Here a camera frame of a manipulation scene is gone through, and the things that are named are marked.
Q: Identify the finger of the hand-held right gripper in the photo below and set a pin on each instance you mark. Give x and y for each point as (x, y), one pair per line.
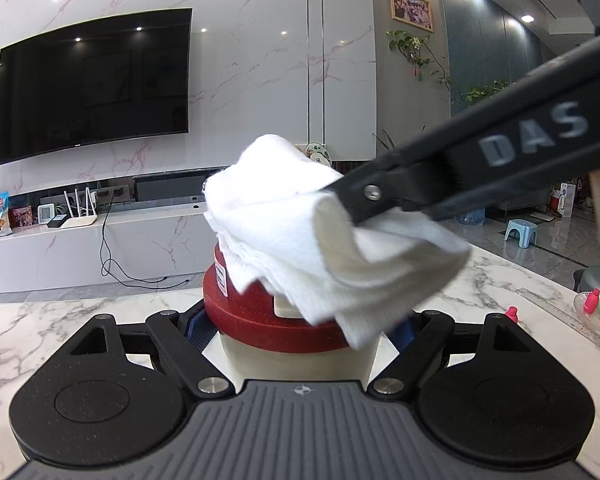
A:
(390, 180)

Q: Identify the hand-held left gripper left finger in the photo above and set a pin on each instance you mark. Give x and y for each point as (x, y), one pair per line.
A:
(197, 325)

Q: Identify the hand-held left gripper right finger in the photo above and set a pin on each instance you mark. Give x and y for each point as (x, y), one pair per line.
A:
(405, 332)

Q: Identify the cream tumbler with red lid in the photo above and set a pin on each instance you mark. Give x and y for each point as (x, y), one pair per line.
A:
(280, 325)

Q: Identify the small red bottle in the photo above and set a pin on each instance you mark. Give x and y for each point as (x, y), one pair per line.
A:
(512, 315)

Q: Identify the white towel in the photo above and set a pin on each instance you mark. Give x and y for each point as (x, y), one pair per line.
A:
(280, 200)

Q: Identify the red and white carton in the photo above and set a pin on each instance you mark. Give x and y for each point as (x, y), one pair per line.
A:
(562, 200)

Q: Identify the leafy green climbing plant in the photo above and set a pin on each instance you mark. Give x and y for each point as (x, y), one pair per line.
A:
(480, 92)

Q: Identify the decorated display plate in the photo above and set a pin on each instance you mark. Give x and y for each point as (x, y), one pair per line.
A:
(316, 152)

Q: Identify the small blue plastic stool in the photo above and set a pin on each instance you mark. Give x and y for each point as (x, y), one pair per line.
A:
(522, 230)

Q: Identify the hanging green vine plant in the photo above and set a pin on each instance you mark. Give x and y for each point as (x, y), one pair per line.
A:
(412, 47)

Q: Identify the black media box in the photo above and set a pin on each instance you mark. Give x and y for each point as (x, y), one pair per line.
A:
(170, 187)

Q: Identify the clear plastic ruler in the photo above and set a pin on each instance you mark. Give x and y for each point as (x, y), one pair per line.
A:
(555, 310)

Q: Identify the white router with antennas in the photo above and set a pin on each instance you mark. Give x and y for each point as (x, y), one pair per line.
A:
(80, 221)

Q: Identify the white marble television console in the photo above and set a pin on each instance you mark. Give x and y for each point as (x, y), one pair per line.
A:
(55, 250)

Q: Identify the small black box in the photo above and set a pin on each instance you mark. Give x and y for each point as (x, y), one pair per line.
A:
(56, 222)

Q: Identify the white desk thermometer display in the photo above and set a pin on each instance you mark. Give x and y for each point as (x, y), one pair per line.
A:
(47, 213)

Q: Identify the dark red printed box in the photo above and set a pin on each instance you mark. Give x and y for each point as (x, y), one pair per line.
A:
(21, 217)

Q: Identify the wooden framed wall picture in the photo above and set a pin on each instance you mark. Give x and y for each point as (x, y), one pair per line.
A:
(411, 9)

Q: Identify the black wall television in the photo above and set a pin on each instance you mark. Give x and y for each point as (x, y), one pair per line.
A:
(90, 90)

